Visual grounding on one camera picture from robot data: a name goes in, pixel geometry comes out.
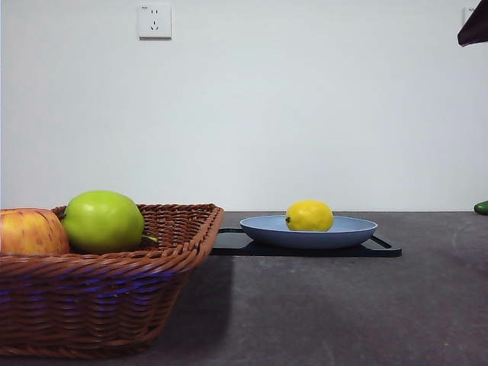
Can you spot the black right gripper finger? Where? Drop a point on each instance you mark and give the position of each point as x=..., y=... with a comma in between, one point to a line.
x=476, y=28

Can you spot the yellow lemon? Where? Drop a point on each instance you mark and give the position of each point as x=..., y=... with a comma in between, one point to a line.
x=309, y=215

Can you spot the blue round plate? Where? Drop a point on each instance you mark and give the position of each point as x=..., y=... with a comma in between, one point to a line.
x=305, y=238

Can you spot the brown wicker basket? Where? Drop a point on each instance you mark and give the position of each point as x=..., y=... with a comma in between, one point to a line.
x=95, y=297

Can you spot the dark green vegetable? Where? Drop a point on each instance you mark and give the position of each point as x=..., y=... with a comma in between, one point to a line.
x=482, y=207

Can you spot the black flat tray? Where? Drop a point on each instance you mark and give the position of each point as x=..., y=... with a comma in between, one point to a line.
x=236, y=246

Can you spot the green apple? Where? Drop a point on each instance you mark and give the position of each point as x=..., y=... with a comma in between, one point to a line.
x=101, y=221

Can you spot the red yellow apple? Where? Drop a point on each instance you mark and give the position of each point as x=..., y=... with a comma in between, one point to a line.
x=28, y=232

